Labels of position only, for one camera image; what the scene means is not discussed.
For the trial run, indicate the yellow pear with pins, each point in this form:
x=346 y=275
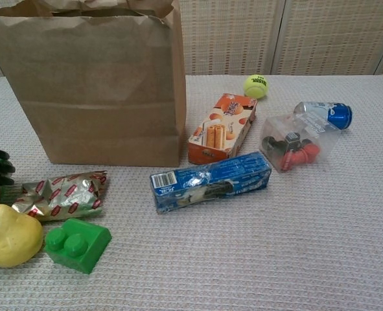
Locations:
x=13 y=236

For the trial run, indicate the silver red snack bag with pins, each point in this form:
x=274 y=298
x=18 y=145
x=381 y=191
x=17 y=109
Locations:
x=64 y=197

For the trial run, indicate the green toy building block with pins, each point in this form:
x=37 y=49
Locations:
x=81 y=246

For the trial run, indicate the brown paper bag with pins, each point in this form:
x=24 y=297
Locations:
x=90 y=97

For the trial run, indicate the clear bag of toys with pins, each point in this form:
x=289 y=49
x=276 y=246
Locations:
x=295 y=145

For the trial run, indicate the blue cookie pack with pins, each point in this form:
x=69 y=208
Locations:
x=210 y=181

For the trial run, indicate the orange wafer roll box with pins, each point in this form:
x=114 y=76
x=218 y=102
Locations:
x=220 y=129

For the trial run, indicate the white woven tablecloth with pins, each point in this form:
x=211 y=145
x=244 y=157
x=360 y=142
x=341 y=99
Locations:
x=243 y=259

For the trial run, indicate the yellow tennis ball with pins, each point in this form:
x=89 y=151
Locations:
x=256 y=85

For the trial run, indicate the woven folding screen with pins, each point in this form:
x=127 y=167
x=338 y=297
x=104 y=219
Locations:
x=275 y=35

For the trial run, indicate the blue and silver soda can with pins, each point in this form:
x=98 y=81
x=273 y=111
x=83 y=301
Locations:
x=337 y=115

